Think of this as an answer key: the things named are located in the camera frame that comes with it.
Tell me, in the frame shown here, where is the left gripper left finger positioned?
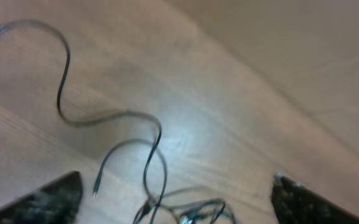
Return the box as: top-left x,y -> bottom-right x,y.
0,170 -> 83,224

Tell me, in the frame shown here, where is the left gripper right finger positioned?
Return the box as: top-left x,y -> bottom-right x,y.
271,172 -> 359,224

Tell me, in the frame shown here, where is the black usb cable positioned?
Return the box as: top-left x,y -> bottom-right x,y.
91,138 -> 239,224
0,19 -> 169,224

